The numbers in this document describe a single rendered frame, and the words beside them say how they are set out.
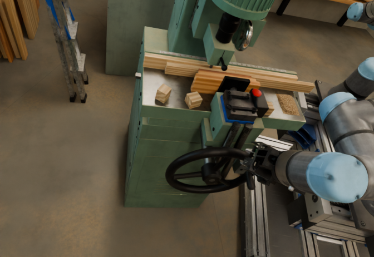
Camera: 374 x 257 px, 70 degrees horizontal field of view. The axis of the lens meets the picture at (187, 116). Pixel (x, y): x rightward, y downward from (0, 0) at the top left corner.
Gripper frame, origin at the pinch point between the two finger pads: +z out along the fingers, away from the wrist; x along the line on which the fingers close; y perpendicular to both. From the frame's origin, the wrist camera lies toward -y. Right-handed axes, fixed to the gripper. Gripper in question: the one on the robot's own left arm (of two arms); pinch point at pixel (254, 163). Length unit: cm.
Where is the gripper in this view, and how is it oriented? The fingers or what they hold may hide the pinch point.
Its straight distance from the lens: 78.2
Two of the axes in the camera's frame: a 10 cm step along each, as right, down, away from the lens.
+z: -2.1, 0.8, 9.8
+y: -8.8, -4.6, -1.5
